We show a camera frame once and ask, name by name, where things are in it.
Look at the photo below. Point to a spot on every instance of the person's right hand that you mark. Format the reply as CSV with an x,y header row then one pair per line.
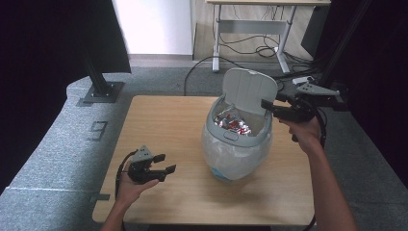
x,y
304,131

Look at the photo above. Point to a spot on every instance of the white-legged wooden desk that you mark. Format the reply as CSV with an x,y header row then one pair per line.
x,y
253,27

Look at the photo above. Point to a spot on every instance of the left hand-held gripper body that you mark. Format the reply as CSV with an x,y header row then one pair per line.
x,y
141,168

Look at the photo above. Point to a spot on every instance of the white grey lidded trash can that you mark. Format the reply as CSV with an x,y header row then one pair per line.
x,y
239,138

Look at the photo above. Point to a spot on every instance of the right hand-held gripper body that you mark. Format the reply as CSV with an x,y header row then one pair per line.
x,y
298,109

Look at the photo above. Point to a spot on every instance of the clear plastic bin liner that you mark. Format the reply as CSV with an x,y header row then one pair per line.
x,y
231,160

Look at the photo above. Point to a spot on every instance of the grey tape strip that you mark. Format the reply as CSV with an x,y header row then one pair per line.
x,y
99,197

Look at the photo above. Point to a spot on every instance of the black metal stand with dark base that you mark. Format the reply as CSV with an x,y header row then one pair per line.
x,y
336,48

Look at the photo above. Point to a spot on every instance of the black tape floor mark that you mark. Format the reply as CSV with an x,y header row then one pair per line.
x,y
97,130

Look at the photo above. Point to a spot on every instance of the silver red snack wrapper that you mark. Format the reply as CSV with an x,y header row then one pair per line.
x,y
232,123

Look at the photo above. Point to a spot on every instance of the black curtain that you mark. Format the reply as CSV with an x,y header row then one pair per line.
x,y
378,80
48,64

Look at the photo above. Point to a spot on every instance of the white power strip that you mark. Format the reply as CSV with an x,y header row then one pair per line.
x,y
303,79

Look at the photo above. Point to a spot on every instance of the dark flat monitor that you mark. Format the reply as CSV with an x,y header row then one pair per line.
x,y
316,30

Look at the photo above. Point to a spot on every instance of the black stand base left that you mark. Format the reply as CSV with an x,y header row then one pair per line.
x,y
101,86

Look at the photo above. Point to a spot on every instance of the person's left hand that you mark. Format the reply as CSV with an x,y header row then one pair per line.
x,y
131,189

